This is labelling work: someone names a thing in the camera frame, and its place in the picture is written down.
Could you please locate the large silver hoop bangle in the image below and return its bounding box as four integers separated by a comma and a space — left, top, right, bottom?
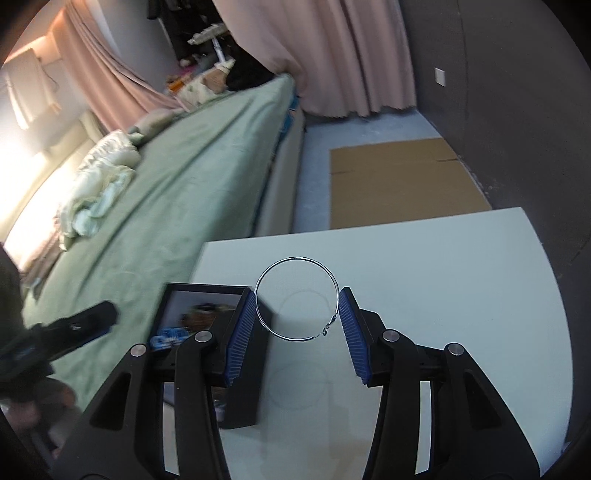
253, 256, 339, 343

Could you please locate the blue flower bead necklace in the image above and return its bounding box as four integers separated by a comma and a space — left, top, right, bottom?
150, 327, 191, 350

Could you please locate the black square jewelry box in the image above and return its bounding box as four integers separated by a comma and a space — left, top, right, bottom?
147, 283, 270, 430

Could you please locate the person's left hand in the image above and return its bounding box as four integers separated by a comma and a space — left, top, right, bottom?
1, 378, 80, 433

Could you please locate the cream padded headboard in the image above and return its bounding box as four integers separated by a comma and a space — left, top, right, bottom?
1, 110, 106, 268

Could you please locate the flat brown cardboard sheet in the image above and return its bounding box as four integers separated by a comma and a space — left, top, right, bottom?
331, 138, 491, 229

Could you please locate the green bed blanket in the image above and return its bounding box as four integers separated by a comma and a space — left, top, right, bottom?
24, 74, 296, 408

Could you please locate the cream crumpled duvet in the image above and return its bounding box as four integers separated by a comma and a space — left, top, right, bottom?
57, 130, 141, 251

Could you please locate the grey green pillow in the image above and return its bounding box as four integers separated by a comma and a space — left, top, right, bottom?
127, 108, 184, 146

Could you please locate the pink curtain right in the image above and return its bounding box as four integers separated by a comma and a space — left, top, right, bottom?
215, 0, 417, 118

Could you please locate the pink curtain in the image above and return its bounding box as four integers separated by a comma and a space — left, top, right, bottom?
215, 0, 417, 118
50, 1, 182, 131

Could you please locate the patterned cream pillow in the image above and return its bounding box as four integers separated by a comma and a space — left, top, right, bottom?
175, 63, 230, 110

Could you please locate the pink curtain left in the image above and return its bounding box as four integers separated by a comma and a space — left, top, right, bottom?
50, 1, 182, 131

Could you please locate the black clothing pile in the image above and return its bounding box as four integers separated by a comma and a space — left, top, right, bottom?
225, 45, 276, 92

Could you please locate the white wall socket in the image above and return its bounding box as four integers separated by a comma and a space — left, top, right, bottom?
435, 68, 446, 87

